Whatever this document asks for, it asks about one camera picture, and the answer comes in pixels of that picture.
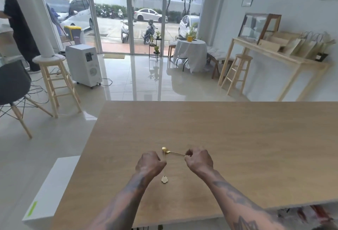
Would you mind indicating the yellow-lidded bin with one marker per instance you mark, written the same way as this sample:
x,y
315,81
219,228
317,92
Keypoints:
x,y
73,30

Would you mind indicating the dark scooter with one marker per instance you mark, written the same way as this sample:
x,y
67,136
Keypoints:
x,y
149,33

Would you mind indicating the person's left thumb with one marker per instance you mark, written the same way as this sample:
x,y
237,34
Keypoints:
x,y
162,163

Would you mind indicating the row of parked motorcycles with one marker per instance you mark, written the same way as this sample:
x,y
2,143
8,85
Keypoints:
x,y
109,12

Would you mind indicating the beige paper bag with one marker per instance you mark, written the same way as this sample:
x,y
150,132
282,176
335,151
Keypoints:
x,y
323,45
293,45
306,47

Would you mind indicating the white-topped wooden stool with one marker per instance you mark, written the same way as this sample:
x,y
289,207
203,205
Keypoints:
x,y
50,59

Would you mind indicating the person's right forearm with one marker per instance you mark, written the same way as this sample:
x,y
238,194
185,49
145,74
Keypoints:
x,y
232,200

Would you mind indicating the white scooter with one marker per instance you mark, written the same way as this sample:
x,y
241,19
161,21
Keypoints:
x,y
125,30

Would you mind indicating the white cabinet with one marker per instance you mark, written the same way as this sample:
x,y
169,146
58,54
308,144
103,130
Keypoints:
x,y
52,187

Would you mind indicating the white wheeled appliance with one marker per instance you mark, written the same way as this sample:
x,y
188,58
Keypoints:
x,y
81,66

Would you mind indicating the round table with white cloth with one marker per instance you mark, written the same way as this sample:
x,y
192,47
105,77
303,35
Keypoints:
x,y
191,52

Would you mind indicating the black shell chair wooden legs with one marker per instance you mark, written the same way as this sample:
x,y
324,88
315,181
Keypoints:
x,y
12,82

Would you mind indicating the plant in yellow pot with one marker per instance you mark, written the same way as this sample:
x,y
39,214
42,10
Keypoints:
x,y
190,37

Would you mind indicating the gold teaspoon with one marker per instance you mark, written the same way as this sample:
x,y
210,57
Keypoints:
x,y
174,153

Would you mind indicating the white hatchback car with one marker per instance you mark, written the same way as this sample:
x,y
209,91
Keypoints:
x,y
188,23

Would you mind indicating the small potted plant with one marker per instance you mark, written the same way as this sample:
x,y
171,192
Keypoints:
x,y
158,35
156,49

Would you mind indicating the small dark box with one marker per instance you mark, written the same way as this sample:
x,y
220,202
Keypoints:
x,y
321,57

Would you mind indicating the white sedan car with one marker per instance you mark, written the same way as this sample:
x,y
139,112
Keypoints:
x,y
147,14

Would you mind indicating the white round column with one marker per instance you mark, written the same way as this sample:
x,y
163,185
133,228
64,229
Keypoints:
x,y
39,26

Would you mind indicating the beige door mat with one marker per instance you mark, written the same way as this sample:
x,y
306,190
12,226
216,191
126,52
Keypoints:
x,y
113,56

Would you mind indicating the wooden bench with cushions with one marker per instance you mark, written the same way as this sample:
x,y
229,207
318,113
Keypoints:
x,y
219,52

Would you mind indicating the white van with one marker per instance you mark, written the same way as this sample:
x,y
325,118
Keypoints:
x,y
74,8

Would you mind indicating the long wooden console table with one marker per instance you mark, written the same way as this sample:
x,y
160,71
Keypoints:
x,y
280,54

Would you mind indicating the black metal plant stand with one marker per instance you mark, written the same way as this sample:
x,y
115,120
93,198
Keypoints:
x,y
155,54

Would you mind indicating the plain wooden stool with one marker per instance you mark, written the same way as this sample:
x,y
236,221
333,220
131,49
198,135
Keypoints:
x,y
243,57

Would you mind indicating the person's right thumb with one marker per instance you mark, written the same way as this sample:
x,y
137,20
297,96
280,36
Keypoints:
x,y
188,159

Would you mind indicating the person's right hand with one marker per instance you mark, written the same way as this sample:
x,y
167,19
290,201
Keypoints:
x,y
200,161

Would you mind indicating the small cushioned stool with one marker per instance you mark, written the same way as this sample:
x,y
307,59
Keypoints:
x,y
172,46

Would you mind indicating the glass display case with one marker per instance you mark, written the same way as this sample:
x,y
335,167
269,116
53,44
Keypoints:
x,y
254,27

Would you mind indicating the person's left hand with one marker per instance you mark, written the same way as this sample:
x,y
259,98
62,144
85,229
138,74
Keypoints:
x,y
147,163

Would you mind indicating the gold flower-ended stirrer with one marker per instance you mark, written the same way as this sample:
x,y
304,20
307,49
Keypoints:
x,y
164,180

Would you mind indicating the person's left forearm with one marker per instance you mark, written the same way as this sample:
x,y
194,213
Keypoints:
x,y
124,200

